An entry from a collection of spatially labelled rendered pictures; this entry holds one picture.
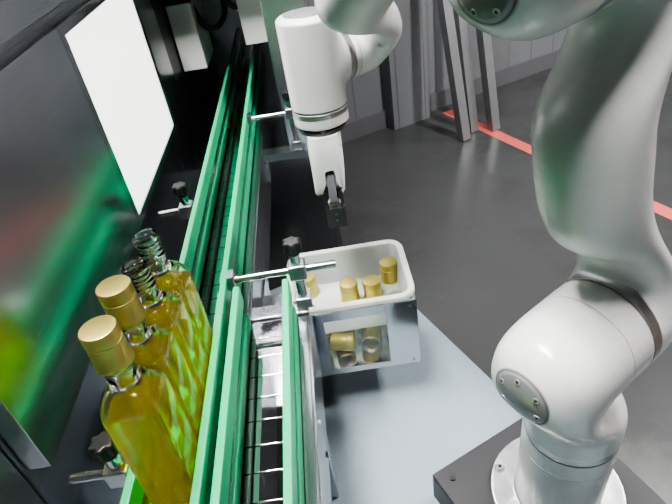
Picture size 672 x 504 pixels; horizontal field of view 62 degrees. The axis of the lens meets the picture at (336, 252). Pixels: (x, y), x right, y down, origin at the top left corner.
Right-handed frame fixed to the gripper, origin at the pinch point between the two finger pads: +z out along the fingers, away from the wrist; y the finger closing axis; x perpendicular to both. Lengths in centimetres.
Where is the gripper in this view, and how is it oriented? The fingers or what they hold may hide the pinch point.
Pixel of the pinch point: (336, 208)
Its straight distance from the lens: 94.4
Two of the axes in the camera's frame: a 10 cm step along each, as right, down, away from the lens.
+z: 1.4, 8.0, 5.9
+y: 0.6, 5.8, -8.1
